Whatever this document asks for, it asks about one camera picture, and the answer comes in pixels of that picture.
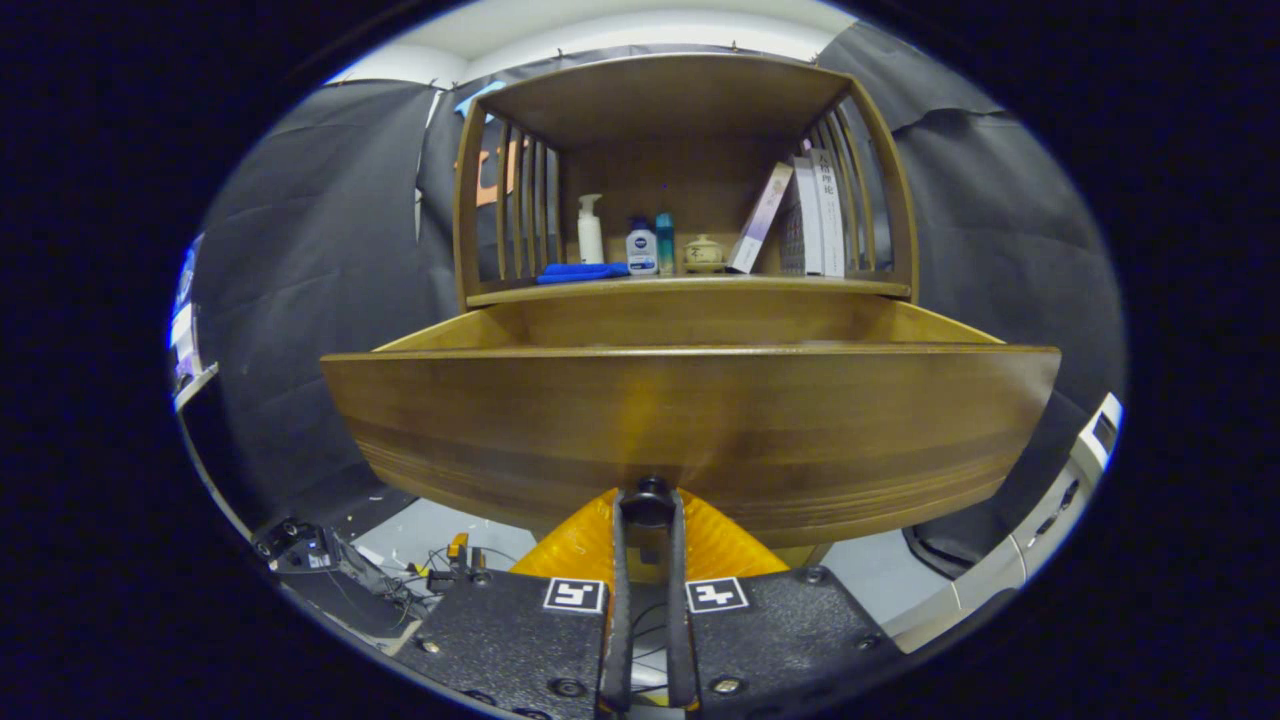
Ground white equipment stand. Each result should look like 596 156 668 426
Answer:
168 238 219 406

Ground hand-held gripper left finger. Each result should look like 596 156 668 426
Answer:
415 485 641 720

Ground wooden drawer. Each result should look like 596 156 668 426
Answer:
320 298 1063 549

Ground dark patterned book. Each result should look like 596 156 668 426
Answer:
778 180 804 276

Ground blue folded cloth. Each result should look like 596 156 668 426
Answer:
535 262 631 286

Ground white pump bottle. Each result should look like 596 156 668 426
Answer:
577 193 606 266

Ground black tangled cables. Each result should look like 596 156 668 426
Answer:
350 533 521 613

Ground white appliance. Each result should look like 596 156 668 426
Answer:
880 393 1123 653

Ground black backdrop cloth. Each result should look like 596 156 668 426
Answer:
185 20 1129 561

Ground white lotion bottle blue cap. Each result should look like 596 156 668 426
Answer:
626 217 659 276

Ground purple and white book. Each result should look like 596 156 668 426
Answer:
726 162 795 275

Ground wooden cabinet with slatted shelf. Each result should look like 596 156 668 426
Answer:
453 52 921 309

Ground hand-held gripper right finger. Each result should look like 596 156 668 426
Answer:
660 485 886 713

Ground black electronic device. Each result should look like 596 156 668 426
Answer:
252 517 346 573

